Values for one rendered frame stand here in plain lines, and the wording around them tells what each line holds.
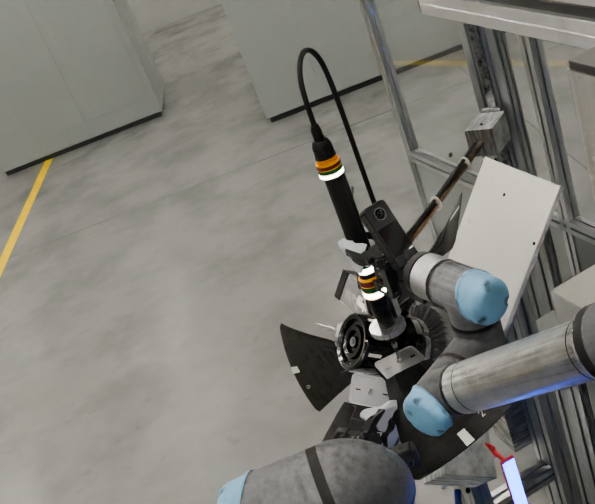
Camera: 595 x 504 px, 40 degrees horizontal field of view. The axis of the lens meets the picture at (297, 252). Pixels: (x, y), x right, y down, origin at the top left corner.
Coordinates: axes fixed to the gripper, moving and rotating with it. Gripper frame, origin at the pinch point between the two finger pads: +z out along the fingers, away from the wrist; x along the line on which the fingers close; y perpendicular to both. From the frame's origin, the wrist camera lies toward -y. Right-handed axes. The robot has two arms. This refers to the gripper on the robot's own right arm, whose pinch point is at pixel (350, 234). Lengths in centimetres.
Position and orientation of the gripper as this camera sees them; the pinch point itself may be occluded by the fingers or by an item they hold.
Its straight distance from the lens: 147.4
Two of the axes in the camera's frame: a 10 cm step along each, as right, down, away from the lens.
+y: 3.3, 8.3, 4.6
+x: 7.9, -5.1, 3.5
